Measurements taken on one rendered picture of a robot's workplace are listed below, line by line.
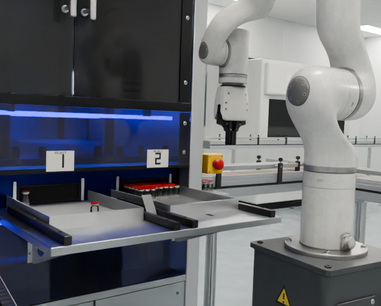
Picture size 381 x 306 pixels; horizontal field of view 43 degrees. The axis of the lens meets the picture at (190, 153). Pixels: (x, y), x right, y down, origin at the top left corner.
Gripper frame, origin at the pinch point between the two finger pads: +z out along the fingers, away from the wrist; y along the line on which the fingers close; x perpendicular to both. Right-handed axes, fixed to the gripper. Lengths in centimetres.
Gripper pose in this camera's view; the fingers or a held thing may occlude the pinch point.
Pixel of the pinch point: (230, 138)
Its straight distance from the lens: 143.9
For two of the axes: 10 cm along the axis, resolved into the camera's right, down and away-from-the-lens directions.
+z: -0.3, 10.0, 0.7
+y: -8.0, 0.1, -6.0
